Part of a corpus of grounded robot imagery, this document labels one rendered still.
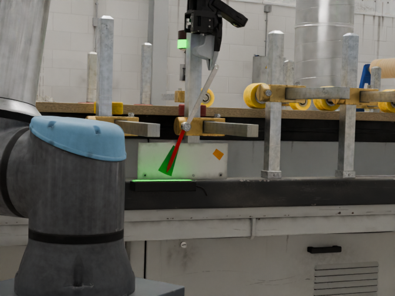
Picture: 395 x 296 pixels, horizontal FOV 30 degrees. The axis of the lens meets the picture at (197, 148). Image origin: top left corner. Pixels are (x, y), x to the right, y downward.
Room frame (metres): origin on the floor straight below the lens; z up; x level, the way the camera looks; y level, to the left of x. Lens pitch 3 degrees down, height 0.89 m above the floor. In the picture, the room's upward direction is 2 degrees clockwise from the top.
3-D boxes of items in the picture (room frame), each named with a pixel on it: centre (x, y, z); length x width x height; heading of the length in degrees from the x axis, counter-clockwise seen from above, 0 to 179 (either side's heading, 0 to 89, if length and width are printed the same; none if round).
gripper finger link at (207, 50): (1.95, -0.02, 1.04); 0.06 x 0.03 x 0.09; 111
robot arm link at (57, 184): (1.17, 0.20, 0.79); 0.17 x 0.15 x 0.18; 64
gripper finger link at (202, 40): (1.98, -0.01, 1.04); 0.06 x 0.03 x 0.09; 111
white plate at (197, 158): (2.00, 0.04, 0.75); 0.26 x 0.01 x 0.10; 111
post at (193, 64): (2.04, 0.02, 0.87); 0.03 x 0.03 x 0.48; 21
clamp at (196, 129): (2.05, 0.00, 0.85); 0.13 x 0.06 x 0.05; 111
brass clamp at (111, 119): (1.96, 0.23, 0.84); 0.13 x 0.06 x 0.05; 111
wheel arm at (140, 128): (1.88, 0.18, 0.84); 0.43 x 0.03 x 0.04; 21
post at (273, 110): (2.13, -0.22, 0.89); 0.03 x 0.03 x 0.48; 21
